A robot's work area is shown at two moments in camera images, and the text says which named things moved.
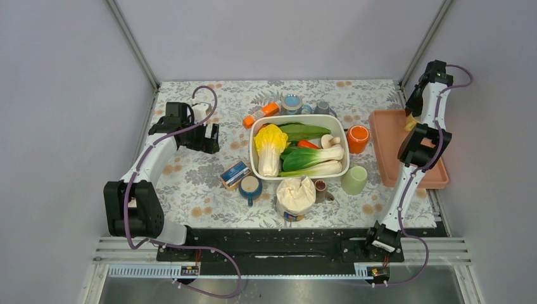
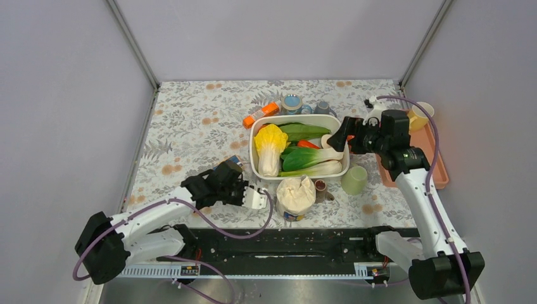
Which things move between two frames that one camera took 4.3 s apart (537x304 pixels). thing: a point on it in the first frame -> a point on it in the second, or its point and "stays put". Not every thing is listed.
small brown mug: (322, 194) stays put
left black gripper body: (193, 139) -> (233, 195)
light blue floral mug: (292, 104) stays put
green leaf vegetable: (297, 132) stays put
